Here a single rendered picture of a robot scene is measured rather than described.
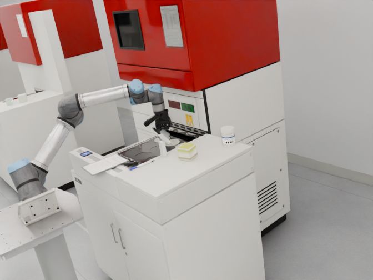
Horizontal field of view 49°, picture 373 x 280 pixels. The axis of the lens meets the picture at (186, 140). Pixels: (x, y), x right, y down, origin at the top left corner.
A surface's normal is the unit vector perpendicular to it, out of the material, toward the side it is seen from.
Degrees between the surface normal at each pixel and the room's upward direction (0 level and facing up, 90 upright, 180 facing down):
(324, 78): 90
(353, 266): 0
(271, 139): 90
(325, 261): 0
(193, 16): 90
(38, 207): 90
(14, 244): 0
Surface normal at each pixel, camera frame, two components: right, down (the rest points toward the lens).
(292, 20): -0.76, 0.35
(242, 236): 0.63, 0.20
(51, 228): -0.15, -0.92
